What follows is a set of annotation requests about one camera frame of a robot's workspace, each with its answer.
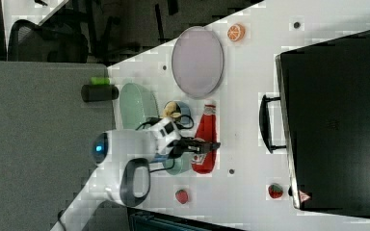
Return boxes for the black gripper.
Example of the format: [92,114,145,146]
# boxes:
[169,137,221,158]

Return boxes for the red ketchup bottle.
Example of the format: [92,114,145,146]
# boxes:
[192,100,217,174]

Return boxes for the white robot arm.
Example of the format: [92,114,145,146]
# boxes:
[50,117,221,231]

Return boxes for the grey oval plate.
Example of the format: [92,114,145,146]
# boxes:
[172,26,224,99]

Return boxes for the teal metal mug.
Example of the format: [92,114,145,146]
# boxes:
[163,153,192,175]

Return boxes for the blue bowl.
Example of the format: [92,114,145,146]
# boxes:
[174,100,191,125]

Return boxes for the yellow banana toy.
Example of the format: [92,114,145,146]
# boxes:
[162,101,181,118]

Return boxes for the red strawberry toy near oven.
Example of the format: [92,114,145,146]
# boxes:
[268,184,283,199]

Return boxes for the green plastic colander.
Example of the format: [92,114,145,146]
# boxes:
[119,83,159,129]

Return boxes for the orange slice toy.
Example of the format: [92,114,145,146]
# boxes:
[227,23,246,41]

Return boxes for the black toaster oven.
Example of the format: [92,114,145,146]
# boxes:
[275,30,370,218]

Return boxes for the black office chair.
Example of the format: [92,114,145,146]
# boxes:
[7,19,89,64]

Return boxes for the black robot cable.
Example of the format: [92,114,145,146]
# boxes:
[136,114,195,174]

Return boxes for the blue metal frame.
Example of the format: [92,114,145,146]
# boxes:
[127,208,243,231]

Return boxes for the black cylinder post with green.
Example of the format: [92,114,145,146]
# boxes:
[81,77,119,102]

